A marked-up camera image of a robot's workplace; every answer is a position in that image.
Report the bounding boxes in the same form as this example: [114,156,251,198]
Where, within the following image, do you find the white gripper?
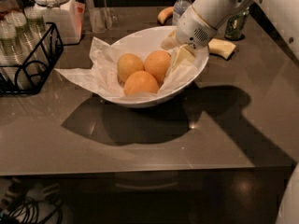
[161,0,252,76]

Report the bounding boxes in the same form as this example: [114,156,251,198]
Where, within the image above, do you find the orange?
[144,50,171,83]
[124,71,159,95]
[117,53,144,83]

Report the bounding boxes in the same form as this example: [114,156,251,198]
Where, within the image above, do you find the white ceramic bowl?
[101,26,209,108]

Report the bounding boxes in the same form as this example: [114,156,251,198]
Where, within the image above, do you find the yellow banana at back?
[157,7,174,25]

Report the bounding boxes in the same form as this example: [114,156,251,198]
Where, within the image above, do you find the upright clear water bottle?
[172,0,192,25]

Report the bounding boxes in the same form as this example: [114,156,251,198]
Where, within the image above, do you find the peeled banana piece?
[208,38,236,60]

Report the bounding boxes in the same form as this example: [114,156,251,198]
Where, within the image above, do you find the green soda can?
[224,7,249,41]

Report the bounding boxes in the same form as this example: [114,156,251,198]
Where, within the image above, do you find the white paper liner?
[55,36,200,104]

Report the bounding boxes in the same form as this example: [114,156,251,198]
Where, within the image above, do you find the clear acrylic stand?
[84,0,111,33]

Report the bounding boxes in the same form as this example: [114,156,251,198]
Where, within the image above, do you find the white lidded jar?
[34,0,85,45]

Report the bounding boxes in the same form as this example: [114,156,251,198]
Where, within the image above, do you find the stacked clear plastic cups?
[0,10,48,90]

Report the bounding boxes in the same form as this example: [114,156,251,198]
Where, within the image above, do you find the black wire rack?
[0,22,64,95]

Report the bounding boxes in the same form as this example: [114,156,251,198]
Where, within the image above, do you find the black cables on floor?
[0,184,64,224]

